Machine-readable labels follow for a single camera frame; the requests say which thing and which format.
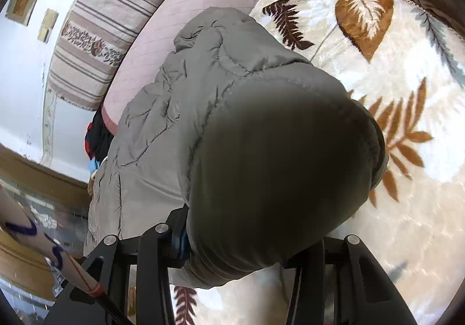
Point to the light blue cloth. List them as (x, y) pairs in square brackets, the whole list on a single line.
[(93, 166)]

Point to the grey padded jacket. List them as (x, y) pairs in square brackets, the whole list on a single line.
[(254, 136)]

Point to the pink quilted sofa seat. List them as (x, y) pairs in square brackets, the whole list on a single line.
[(163, 20)]

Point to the small wall switch plate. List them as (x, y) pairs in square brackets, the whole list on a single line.
[(48, 25)]

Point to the leaf-printed plush blanket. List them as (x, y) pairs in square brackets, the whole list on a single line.
[(417, 74)]

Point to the black clothes pile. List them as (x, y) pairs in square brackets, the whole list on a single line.
[(100, 136)]

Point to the striped floral sofa cushion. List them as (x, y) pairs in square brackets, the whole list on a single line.
[(109, 20)]

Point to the wooden bat with blue scribble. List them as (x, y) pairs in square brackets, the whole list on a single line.
[(25, 223)]

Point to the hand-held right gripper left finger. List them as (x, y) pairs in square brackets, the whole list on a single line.
[(180, 241)]

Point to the red cloth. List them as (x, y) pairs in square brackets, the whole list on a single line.
[(87, 147)]

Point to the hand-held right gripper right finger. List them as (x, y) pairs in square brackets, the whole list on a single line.
[(312, 256)]

